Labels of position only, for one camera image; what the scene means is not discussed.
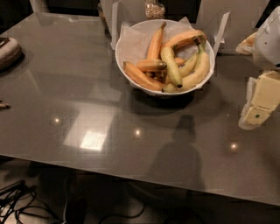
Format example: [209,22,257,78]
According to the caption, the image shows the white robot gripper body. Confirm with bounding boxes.
[253,6,280,70]

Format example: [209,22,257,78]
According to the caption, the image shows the black floor cables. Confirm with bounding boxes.
[0,174,147,224]

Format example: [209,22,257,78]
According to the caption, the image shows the glass jar with grains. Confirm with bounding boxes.
[145,0,165,20]

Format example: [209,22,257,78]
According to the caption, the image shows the round padded object left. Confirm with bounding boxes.
[0,37,22,70]

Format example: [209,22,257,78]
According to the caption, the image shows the small object table edge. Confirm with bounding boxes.
[0,100,11,109]

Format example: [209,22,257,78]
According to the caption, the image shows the white bowl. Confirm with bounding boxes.
[115,19,214,96]

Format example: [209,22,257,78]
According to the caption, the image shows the short orange banana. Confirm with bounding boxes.
[136,59,167,72]

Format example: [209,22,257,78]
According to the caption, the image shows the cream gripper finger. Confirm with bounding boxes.
[239,71,280,130]
[235,32,256,55]

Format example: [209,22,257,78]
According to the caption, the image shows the upright orange banana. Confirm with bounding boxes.
[147,22,166,60]

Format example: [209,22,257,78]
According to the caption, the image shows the small yellow banana middle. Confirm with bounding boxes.
[164,53,198,84]

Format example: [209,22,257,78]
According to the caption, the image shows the white box back right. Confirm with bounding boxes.
[195,0,270,54]

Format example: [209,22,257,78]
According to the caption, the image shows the large yellow banana right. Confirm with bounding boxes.
[162,41,210,93]

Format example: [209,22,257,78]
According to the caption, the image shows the white paper stand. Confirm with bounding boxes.
[111,0,146,50]

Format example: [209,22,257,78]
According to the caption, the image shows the yellow-green banana centre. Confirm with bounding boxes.
[161,46,183,88]

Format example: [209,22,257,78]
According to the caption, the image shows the white paper liner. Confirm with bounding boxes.
[115,17,193,67]

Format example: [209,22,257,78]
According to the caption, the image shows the long orange banana left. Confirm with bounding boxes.
[123,61,164,91]

